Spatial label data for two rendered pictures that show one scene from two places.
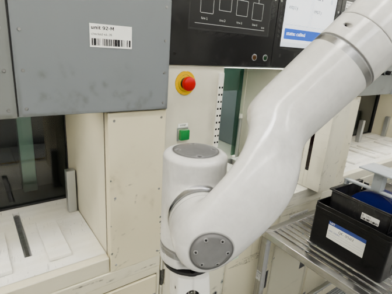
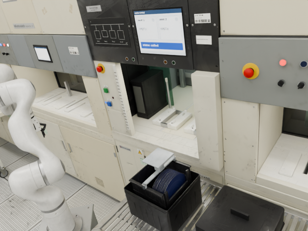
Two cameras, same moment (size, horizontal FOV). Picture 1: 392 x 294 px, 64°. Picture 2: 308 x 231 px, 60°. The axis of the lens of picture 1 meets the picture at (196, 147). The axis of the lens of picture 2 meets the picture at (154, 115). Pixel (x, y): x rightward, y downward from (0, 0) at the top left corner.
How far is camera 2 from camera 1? 190 cm
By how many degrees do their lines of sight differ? 72
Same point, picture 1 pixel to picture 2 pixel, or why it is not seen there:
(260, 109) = not seen: hidden behind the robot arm
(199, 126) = (112, 88)
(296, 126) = not seen: hidden behind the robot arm
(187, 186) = not seen: hidden behind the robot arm
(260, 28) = (125, 43)
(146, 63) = (84, 59)
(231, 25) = (110, 43)
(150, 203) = (103, 114)
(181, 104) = (102, 77)
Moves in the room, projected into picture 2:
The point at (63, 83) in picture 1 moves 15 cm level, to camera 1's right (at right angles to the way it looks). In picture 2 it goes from (68, 64) to (68, 70)
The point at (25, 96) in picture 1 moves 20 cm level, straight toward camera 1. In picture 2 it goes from (63, 67) to (37, 76)
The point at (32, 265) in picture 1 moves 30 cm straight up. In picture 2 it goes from (89, 118) to (79, 85)
